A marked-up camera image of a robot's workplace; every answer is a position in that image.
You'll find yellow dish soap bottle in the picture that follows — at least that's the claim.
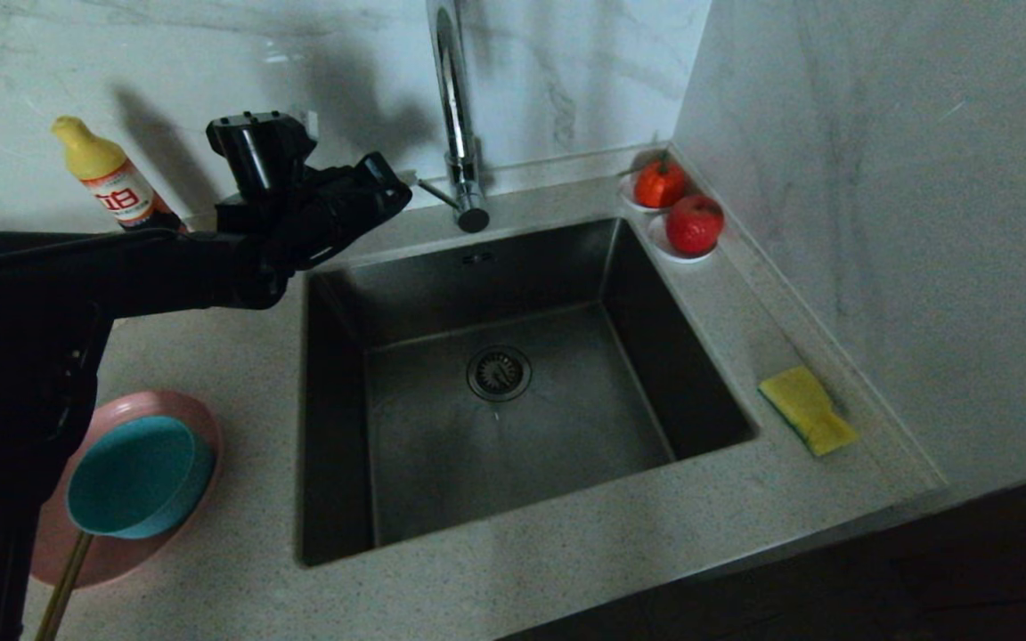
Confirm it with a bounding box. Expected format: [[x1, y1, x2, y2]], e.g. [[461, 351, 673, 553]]
[[52, 116, 189, 234]]

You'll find wooden stick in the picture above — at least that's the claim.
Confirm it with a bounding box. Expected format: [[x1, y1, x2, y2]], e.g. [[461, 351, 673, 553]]
[[36, 531, 94, 641]]

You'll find yellow sponge green backing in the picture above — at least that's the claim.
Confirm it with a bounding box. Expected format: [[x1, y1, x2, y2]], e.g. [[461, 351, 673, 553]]
[[758, 365, 859, 458]]

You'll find chrome faucet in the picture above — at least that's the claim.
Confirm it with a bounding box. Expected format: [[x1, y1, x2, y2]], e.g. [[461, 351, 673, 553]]
[[419, 0, 493, 235]]

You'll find stainless steel sink basin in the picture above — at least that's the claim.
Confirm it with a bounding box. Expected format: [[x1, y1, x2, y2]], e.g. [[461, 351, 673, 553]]
[[297, 216, 759, 568]]

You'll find round metal drain strainer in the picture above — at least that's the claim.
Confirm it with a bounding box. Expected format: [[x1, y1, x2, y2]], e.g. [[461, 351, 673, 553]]
[[466, 345, 533, 402]]

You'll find pink plate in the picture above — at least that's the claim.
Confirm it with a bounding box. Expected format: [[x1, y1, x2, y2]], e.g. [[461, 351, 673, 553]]
[[30, 389, 223, 588]]

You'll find small white saucer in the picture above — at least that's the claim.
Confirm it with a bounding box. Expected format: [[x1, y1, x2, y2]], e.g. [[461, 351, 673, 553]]
[[617, 171, 670, 215], [647, 215, 719, 264]]

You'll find orange-red tomato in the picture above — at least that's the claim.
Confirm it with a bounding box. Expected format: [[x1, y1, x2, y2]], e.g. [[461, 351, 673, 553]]
[[634, 153, 688, 211]]

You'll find teal bowl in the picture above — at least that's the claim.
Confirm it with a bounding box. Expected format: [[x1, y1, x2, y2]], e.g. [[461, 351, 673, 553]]
[[66, 416, 216, 540]]

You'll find red apple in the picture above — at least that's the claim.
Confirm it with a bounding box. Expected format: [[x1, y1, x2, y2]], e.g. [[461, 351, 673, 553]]
[[664, 194, 726, 257]]

